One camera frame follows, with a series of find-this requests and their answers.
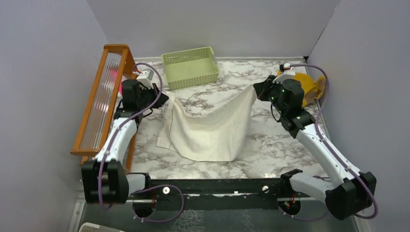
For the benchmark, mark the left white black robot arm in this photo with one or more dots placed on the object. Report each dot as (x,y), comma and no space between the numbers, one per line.
(104,178)

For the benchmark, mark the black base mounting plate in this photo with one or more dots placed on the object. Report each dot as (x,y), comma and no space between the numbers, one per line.
(214,194)

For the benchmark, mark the light green plastic basket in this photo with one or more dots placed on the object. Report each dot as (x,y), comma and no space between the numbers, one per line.
(190,68)

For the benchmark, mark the yellow towel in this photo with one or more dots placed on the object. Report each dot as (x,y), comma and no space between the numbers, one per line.
(313,90)

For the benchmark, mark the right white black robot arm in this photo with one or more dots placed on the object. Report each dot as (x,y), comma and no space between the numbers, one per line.
(349,190)

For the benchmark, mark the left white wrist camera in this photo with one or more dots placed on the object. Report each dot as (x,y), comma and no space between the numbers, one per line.
(145,78)

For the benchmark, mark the wooden rack with clear panel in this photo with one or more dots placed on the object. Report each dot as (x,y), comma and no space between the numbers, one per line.
(116,65)

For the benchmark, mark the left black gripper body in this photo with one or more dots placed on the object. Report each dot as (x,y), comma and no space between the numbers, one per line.
(147,96)

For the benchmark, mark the white basket corner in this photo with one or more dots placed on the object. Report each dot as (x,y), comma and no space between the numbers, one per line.
(91,227)

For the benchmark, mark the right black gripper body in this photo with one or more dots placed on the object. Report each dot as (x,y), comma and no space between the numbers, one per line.
(274,96)

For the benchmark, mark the aluminium frame rail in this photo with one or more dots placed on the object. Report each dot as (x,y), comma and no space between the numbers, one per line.
(304,214)

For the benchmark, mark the white cream towel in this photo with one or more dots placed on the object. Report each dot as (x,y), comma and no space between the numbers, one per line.
(216,136)

